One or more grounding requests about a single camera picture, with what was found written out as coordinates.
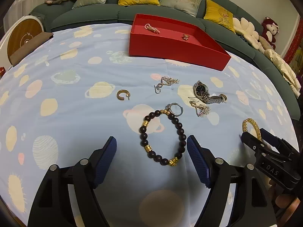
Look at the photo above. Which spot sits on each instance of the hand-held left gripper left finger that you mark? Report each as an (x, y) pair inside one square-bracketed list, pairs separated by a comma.
[(106, 160)]

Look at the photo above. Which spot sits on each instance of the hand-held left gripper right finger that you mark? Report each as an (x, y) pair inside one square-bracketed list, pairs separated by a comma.
[(197, 160)]

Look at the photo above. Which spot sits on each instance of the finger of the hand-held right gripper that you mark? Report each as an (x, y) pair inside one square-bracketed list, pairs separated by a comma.
[(272, 138), (253, 143)]

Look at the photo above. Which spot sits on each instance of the red cardboard box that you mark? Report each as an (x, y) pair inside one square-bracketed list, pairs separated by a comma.
[(165, 45)]

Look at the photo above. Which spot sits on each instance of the person's right hand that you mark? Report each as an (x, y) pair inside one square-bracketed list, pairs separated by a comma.
[(284, 202)]

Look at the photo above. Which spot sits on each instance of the gold hoop earring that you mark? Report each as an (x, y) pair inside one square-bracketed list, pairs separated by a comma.
[(224, 96), (120, 96)]

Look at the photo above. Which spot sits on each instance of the blue planet print tablecloth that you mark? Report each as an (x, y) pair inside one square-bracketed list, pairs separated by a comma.
[(78, 113)]

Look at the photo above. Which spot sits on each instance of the silver wristwatch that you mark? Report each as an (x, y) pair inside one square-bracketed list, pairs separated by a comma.
[(201, 90)]

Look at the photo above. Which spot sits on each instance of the cream satin cushion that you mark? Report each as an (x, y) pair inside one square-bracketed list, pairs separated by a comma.
[(281, 66)]

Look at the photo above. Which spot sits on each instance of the dark red plush monkey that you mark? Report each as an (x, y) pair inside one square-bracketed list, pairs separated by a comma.
[(271, 29)]

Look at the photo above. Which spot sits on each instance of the small gold charm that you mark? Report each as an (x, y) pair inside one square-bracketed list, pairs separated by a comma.
[(185, 37)]

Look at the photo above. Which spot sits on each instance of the brown board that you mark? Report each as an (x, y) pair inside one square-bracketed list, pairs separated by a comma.
[(28, 48)]

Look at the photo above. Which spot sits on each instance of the dark green sofa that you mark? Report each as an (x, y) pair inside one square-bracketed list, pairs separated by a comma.
[(99, 16)]

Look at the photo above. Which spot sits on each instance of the round wooden white-rimmed disc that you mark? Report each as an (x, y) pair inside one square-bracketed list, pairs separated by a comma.
[(21, 36)]

